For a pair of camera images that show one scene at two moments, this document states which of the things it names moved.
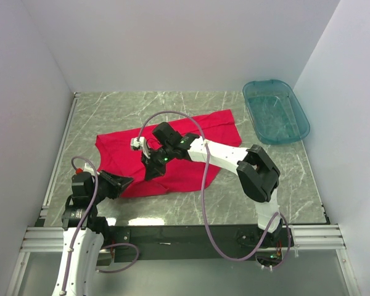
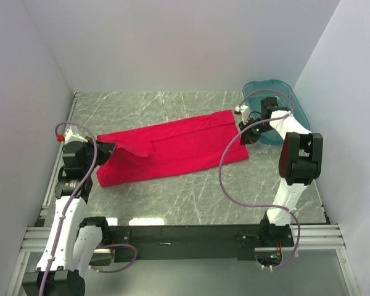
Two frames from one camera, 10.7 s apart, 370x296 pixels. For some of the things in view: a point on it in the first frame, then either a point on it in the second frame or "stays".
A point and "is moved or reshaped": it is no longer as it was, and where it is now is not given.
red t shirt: [115, 155] is moved or reshaped
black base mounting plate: [184, 243] stays
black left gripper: [116, 184] -> [105, 149]
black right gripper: [153, 170] -> [247, 138]
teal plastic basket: [275, 112] stays
